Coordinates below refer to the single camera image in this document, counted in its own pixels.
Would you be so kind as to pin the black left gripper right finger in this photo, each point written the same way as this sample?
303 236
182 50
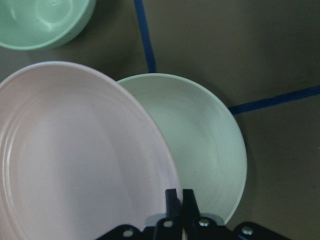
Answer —
189 205

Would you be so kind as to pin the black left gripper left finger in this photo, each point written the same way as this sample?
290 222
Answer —
173 208

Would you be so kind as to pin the pink plate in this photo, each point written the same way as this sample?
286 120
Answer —
78 155

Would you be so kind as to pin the beige plate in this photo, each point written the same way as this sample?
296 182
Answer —
203 136

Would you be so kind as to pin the green bowl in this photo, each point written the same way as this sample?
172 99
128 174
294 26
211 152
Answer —
27 25

